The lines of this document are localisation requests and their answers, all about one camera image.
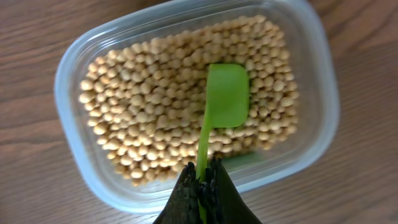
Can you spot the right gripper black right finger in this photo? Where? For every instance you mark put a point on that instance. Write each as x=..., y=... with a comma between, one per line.
x=220, y=198

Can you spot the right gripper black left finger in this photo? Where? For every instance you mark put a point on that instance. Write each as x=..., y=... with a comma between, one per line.
x=182, y=206

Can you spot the green plastic measuring scoop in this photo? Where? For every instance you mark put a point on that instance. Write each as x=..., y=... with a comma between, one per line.
x=226, y=106

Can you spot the clear container of soybeans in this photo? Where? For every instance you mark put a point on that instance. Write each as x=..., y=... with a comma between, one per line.
x=131, y=96

